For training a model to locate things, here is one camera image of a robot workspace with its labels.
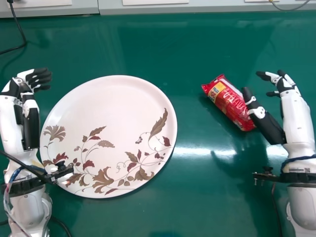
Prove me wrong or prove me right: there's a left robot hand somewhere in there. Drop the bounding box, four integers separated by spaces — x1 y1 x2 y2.
0 68 53 196

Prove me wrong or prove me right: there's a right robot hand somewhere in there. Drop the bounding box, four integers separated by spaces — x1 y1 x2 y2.
241 70 316 185

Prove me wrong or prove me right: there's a red biscuit packet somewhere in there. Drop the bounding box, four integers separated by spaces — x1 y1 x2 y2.
201 73 257 132

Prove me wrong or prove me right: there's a plate with brown leaf pattern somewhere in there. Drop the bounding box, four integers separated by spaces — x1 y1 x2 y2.
39 75 178 199

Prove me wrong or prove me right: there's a white socket strip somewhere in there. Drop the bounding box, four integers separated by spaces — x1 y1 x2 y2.
98 0 316 16
0 0 100 18

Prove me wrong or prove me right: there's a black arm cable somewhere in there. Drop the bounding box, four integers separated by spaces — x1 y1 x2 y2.
0 150 72 237

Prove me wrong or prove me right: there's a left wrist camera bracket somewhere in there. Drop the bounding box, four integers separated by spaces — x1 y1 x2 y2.
43 160 75 186

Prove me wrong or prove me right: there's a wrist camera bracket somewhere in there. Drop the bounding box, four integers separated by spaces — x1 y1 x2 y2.
43 160 75 186
251 166 282 186

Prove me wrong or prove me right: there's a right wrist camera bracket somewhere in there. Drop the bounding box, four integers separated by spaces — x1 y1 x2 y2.
251 166 282 186

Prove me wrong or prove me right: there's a blue white cable bundle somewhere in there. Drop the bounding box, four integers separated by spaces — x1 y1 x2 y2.
2 165 34 237

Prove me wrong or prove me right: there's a thin brown cable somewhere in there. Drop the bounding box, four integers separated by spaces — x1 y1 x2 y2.
271 184 283 237

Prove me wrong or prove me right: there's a black power cable with plug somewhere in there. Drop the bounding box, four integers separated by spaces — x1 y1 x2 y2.
0 0 27 55

